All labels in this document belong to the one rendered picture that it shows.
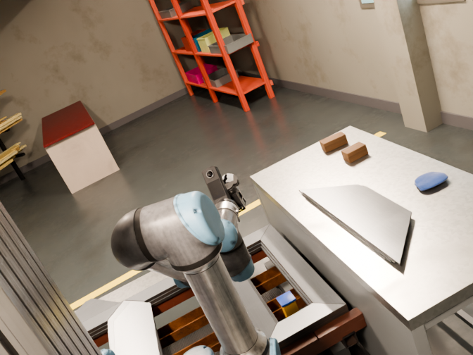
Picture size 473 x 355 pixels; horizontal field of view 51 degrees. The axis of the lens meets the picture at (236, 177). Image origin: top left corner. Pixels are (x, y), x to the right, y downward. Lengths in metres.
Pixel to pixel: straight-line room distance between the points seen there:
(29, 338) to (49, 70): 8.67
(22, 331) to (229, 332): 0.54
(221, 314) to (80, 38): 8.41
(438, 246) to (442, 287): 0.18
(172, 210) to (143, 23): 8.55
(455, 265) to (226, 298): 0.77
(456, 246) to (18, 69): 8.35
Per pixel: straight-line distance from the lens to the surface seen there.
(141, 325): 2.20
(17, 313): 0.67
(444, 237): 1.69
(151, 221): 0.97
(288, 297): 1.89
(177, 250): 0.97
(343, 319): 1.82
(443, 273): 1.56
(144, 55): 9.44
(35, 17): 9.25
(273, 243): 2.26
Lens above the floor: 2.06
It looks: 23 degrees down
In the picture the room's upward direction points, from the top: 23 degrees counter-clockwise
